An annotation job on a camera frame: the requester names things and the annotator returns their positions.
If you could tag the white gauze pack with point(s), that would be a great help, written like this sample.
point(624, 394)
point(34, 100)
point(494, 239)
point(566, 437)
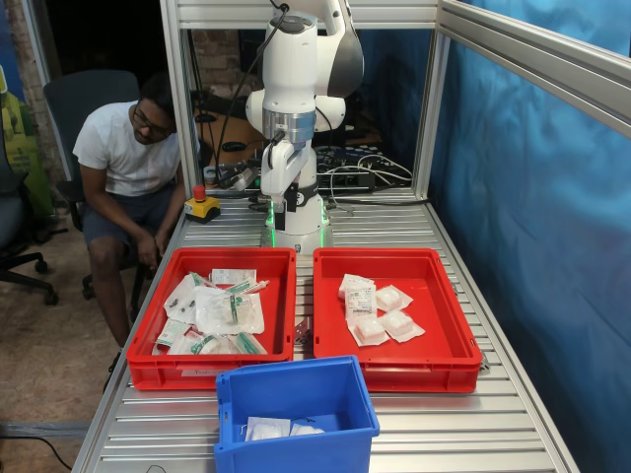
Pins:
point(268, 428)
point(305, 429)

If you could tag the small green syringe pack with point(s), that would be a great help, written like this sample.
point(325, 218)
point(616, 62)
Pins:
point(202, 281)

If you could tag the red plastic crate white label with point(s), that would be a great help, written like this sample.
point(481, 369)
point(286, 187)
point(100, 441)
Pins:
point(273, 320)

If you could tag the black computer mouse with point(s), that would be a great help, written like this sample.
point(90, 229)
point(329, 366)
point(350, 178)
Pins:
point(234, 146)

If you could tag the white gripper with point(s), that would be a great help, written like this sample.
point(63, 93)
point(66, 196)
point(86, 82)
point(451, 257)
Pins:
point(276, 167)

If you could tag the printed Fuhrmann bandage pack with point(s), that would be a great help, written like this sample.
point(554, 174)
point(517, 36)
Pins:
point(360, 305)

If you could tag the white syringe pack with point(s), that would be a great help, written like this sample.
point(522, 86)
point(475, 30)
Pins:
point(246, 288)

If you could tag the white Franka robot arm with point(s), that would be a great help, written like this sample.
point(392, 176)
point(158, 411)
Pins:
point(291, 74)

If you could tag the black electronics unit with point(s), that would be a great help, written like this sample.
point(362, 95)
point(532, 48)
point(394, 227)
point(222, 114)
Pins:
point(340, 160)

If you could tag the green printed banner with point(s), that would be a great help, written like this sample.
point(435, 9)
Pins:
point(15, 128)

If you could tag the blue fabric curtain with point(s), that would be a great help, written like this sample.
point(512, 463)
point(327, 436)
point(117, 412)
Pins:
point(542, 222)

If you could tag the clear pouch green filter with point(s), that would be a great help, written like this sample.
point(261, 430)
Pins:
point(229, 310)

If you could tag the man's left hand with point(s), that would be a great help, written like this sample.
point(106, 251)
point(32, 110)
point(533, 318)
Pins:
point(162, 242)

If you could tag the grey-blue office chair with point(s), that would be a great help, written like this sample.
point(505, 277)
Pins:
point(74, 98)

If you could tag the green printed packet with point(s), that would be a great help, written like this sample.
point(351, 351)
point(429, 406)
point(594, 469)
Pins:
point(170, 335)

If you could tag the man's right hand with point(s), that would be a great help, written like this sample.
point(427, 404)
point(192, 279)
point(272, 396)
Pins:
point(148, 253)

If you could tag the yellow emergency stop box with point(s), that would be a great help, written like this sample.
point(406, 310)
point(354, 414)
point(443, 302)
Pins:
point(203, 209)

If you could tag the blue plastic bin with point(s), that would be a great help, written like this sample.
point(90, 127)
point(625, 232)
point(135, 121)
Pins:
point(296, 389)

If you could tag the flat white labelled pack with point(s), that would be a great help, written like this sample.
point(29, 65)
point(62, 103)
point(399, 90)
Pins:
point(234, 276)

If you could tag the large green syringe pack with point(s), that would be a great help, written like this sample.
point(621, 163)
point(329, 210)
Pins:
point(251, 343)

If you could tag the printed white bandage pack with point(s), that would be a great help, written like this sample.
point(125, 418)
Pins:
point(351, 281)

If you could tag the clear pouch black parts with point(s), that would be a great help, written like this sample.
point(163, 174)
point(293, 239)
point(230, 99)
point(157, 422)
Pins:
point(180, 303)

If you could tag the aluminium profile frame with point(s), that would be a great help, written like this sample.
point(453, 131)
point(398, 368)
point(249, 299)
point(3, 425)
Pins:
point(170, 74)

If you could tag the wooden desk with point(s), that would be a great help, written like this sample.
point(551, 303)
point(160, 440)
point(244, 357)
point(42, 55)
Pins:
point(241, 129)

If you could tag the man's right forearm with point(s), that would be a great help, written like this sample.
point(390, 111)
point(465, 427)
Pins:
point(116, 219)

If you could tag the man in white t-shirt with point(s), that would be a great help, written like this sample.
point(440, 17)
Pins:
point(118, 148)

